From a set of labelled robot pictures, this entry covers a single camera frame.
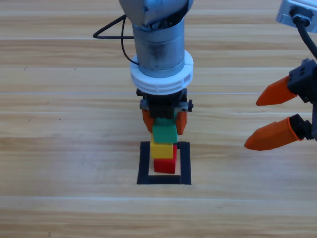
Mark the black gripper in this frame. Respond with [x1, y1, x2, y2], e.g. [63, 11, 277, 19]
[244, 58, 317, 152]
[136, 87, 194, 136]

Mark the green wooden cube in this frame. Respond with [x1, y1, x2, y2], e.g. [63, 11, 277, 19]
[151, 117, 180, 144]

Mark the yellow wooden cube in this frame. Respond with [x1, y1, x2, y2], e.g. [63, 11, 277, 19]
[150, 133, 174, 160]

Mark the red wooden cube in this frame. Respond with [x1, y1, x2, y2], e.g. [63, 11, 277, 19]
[153, 144, 178, 175]

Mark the black tape square outline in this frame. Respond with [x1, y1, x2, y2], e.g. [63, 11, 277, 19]
[136, 141, 192, 186]

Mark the white wrist mount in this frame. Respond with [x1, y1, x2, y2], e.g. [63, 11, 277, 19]
[129, 51, 194, 96]

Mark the thin black arm wire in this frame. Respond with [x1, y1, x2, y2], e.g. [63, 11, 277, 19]
[120, 17, 140, 66]

